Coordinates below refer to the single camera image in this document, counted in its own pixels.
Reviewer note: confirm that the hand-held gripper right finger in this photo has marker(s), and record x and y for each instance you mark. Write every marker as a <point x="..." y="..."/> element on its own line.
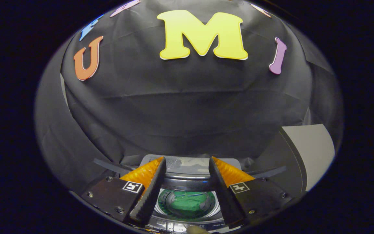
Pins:
<point x="224" y="198"/>

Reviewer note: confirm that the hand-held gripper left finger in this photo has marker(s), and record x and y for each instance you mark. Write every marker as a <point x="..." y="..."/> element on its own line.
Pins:
<point x="149" y="198"/>

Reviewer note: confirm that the green polo shirt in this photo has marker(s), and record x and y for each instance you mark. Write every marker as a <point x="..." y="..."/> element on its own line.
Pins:
<point x="187" y="206"/>

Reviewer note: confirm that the grey washing machine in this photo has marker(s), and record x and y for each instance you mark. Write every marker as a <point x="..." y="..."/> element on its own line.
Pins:
<point x="187" y="227"/>

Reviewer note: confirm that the beige cabinet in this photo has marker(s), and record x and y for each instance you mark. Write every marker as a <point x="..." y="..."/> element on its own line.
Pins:
<point x="313" y="152"/>

